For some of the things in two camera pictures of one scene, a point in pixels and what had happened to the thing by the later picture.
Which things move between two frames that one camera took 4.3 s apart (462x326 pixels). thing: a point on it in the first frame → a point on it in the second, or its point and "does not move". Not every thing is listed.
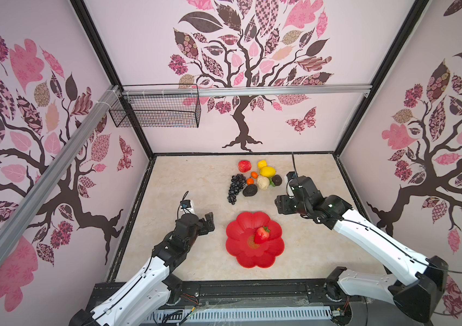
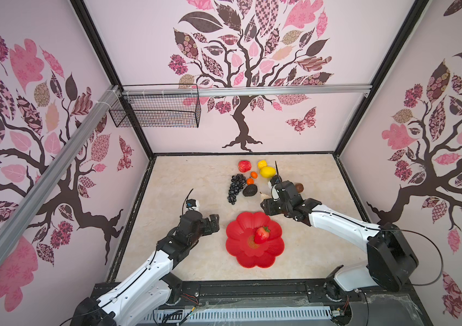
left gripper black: (204, 229) does not move
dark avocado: (250, 190) does not move
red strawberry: (262, 235) does not move
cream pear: (262, 183) → (264, 196)
